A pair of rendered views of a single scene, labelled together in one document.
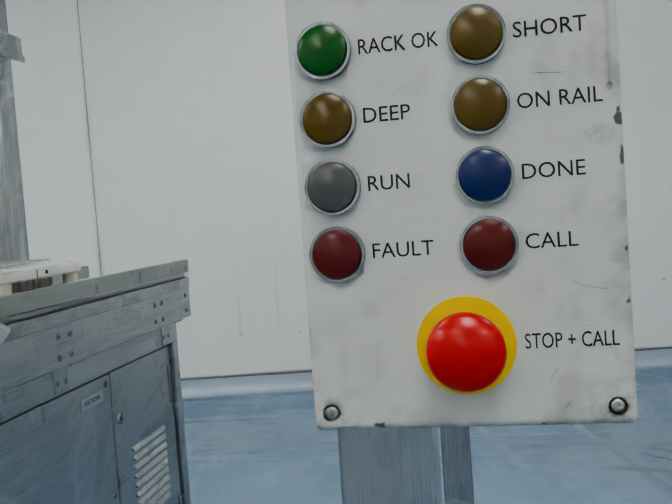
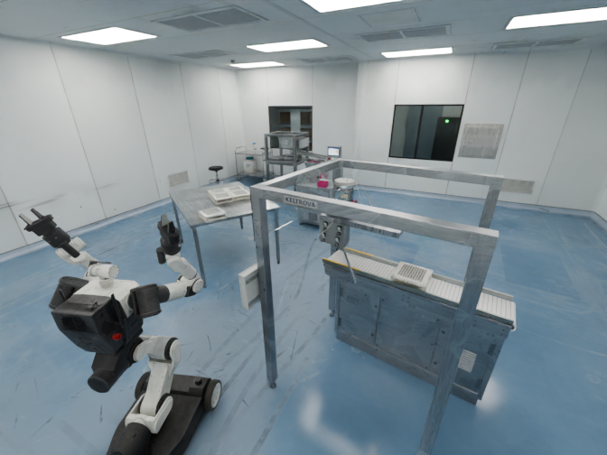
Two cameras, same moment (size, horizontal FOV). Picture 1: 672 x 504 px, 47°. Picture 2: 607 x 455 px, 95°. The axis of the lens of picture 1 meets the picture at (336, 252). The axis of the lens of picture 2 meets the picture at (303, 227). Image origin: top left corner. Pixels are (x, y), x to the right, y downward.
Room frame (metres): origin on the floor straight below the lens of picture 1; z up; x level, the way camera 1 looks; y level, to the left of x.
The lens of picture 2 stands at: (1.36, -1.30, 2.06)
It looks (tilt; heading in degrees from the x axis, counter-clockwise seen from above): 24 degrees down; 114
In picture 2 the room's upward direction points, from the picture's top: straight up
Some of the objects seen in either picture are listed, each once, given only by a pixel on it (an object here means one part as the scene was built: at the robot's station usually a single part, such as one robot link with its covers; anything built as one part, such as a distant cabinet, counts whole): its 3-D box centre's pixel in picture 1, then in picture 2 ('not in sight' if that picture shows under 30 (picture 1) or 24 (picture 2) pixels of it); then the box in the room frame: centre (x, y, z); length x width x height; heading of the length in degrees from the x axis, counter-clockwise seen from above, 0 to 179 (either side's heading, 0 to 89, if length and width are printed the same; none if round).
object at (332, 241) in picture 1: (336, 254); not in sight; (0.41, 0.00, 0.94); 0.03 x 0.01 x 0.03; 80
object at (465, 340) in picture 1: (466, 347); not in sight; (0.40, -0.06, 0.88); 0.04 x 0.04 x 0.04; 80
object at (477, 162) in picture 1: (484, 175); not in sight; (0.40, -0.08, 0.97); 0.03 x 0.01 x 0.03; 80
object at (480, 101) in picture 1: (480, 104); not in sight; (0.40, -0.08, 1.01); 0.03 x 0.01 x 0.03; 80
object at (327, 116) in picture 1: (327, 119); not in sight; (0.41, 0.00, 1.01); 0.03 x 0.01 x 0.03; 80
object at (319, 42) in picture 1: (322, 50); not in sight; (0.41, 0.00, 1.04); 0.03 x 0.01 x 0.03; 80
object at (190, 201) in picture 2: not in sight; (219, 199); (-1.22, 1.59, 0.83); 1.50 x 1.10 x 0.04; 146
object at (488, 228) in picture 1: (489, 244); not in sight; (0.40, -0.08, 0.94); 0.03 x 0.01 x 0.03; 80
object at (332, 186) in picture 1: (331, 187); not in sight; (0.41, 0.00, 0.97); 0.03 x 0.01 x 0.03; 80
